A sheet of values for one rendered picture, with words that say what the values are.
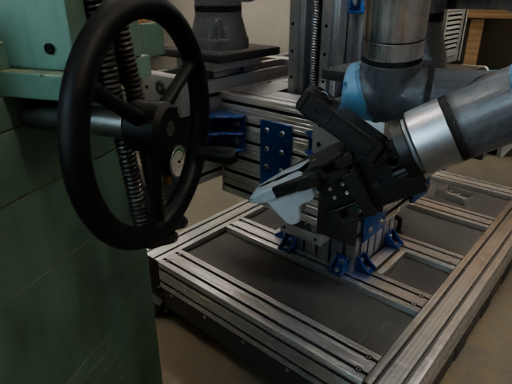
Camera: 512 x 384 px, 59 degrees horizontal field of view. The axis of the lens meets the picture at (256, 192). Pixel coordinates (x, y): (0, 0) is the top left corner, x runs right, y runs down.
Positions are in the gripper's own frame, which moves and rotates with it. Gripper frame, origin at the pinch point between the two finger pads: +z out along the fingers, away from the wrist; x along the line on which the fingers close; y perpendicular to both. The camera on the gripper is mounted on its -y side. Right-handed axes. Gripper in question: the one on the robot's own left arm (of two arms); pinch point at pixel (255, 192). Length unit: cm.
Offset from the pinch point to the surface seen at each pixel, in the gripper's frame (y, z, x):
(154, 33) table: -28.2, 15.1, 26.2
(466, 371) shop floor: 84, -3, 53
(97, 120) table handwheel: -17.4, 9.5, -7.7
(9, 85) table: -25.7, 16.3, -9.3
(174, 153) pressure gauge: -7.8, 20.0, 19.1
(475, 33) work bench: 28, -51, 242
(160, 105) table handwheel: -15.3, 1.5, -7.2
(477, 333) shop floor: 86, -7, 70
